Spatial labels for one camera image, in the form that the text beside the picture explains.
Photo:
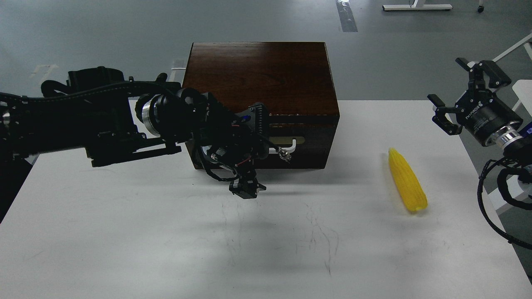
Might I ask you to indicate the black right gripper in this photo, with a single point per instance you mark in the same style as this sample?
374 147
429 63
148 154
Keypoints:
484 116

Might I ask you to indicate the grey floor tape strip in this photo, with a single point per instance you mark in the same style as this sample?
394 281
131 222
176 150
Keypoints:
345 12

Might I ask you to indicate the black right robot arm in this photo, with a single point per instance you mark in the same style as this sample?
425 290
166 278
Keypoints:
516 161

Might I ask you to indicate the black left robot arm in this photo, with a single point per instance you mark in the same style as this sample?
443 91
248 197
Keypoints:
119 120

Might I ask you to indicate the white wheeled chair base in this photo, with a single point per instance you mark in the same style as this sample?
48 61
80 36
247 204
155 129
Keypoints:
513 54

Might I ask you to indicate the yellow corn cob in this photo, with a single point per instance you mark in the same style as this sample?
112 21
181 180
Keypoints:
408 185

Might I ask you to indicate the white desk base far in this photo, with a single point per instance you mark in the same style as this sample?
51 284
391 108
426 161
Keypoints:
418 5

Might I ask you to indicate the wooden drawer with white handle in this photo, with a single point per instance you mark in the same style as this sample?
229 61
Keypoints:
314 135

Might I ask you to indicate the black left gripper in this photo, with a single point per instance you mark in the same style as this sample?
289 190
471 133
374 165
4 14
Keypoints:
224 139

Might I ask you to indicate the dark wooden drawer cabinet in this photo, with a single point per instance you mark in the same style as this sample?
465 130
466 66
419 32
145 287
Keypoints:
289 78

